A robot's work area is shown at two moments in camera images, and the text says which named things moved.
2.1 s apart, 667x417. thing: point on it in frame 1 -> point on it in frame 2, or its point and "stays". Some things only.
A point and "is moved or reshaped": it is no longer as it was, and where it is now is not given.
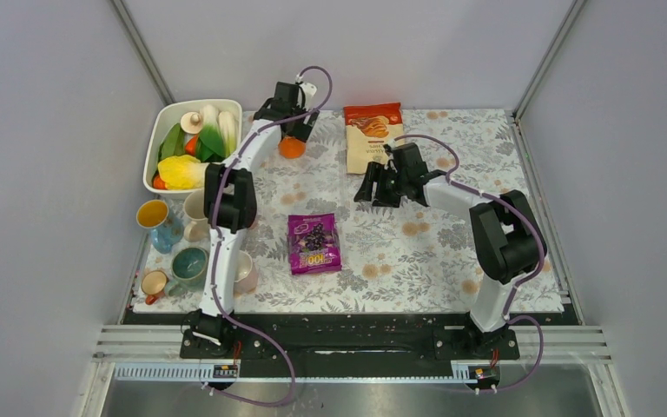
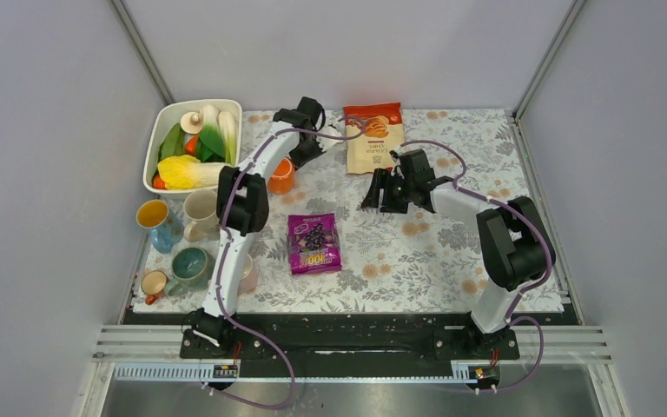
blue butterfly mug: x=166 y=229 stays
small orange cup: x=153 y=285 stays
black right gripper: x=378 y=172 stays
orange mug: x=292 y=148 is moved or reshaped
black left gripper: x=301 y=130 -> x=299 y=160
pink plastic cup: x=246 y=274 stays
